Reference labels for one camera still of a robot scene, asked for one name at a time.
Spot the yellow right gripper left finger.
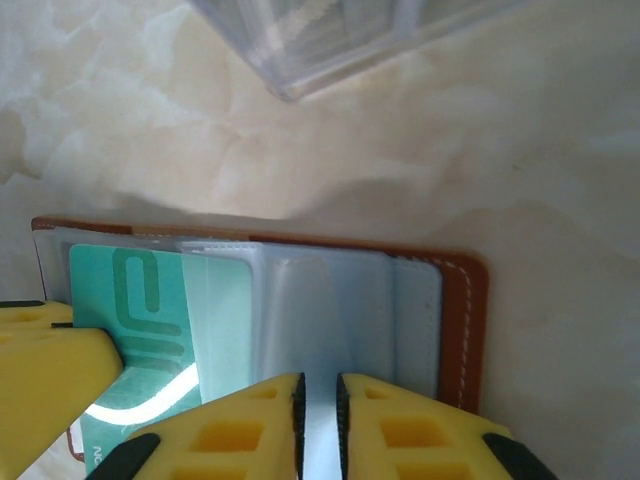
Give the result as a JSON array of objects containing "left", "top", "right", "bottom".
[{"left": 97, "top": 372, "right": 307, "bottom": 480}]

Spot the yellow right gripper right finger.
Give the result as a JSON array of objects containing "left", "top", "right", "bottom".
[{"left": 334, "top": 372, "right": 557, "bottom": 480}]

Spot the teal card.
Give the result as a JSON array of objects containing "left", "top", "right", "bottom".
[{"left": 67, "top": 243, "right": 254, "bottom": 476}]

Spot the brown leather card holder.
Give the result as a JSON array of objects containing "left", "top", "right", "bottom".
[{"left": 30, "top": 214, "right": 491, "bottom": 467}]

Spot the clear acrylic card box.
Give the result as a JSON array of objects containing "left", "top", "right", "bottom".
[{"left": 187, "top": 0, "right": 541, "bottom": 104}]

